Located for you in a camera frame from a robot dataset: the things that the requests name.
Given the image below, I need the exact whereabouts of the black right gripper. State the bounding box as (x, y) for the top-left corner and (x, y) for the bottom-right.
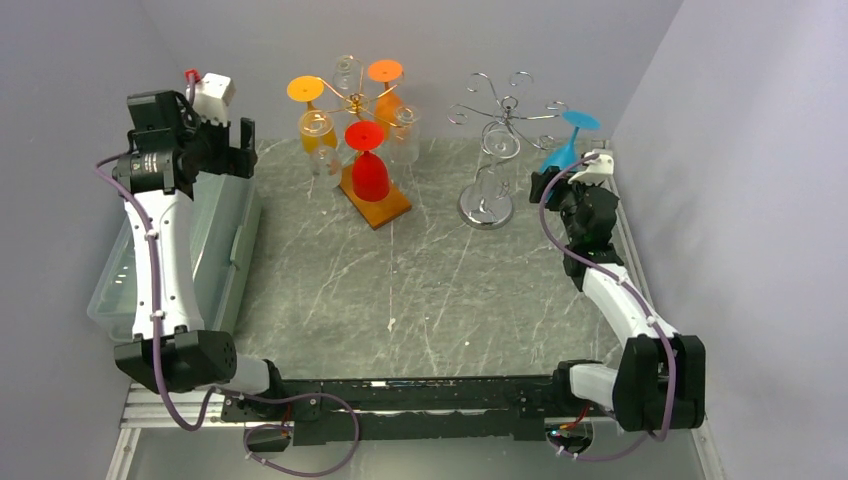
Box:
(530, 166), (601, 244)

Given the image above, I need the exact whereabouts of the blue plastic wine glass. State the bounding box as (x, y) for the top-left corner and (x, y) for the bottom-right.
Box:
(538, 110), (601, 174)

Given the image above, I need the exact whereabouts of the clear wine glass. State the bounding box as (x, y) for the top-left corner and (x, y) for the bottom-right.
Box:
(331, 55), (362, 97)
(474, 126), (521, 213)
(389, 105), (420, 165)

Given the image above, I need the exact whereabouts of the yellow plastic wine glass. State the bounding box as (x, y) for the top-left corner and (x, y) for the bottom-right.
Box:
(286, 75), (338, 154)

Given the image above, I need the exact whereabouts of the red plastic wine glass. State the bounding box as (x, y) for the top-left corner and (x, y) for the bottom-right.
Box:
(345, 120), (390, 202)

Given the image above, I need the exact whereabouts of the gold wire rack wooden base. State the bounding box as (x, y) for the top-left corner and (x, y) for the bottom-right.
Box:
(325, 58), (411, 230)

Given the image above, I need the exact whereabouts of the orange plastic wine glass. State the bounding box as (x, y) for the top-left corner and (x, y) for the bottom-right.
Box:
(367, 59), (404, 138)

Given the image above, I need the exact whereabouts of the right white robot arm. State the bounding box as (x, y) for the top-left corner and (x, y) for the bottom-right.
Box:
(529, 167), (706, 435)

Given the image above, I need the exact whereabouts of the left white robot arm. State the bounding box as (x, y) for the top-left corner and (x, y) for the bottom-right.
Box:
(106, 90), (288, 420)

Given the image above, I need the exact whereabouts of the clear plastic storage bin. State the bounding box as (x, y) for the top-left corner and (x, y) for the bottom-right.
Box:
(87, 172), (262, 343)

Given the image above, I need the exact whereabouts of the chrome wire glass rack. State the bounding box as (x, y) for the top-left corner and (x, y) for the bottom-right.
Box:
(448, 72), (570, 230)

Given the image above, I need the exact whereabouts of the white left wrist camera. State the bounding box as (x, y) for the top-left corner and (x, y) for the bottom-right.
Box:
(184, 69), (236, 127)

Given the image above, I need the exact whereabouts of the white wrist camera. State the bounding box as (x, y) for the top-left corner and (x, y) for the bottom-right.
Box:
(184, 69), (236, 127)
(567, 149), (615, 186)

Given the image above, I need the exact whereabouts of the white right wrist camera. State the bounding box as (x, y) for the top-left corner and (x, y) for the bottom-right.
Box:
(567, 149), (615, 186)

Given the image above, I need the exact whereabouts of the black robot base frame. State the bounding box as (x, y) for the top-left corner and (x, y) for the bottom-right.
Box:
(221, 373), (605, 446)

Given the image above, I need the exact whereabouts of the aluminium rail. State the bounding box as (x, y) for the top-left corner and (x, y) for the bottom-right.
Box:
(119, 384), (709, 429)

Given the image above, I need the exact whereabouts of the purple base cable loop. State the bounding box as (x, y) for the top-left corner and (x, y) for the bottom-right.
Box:
(242, 393), (362, 478)

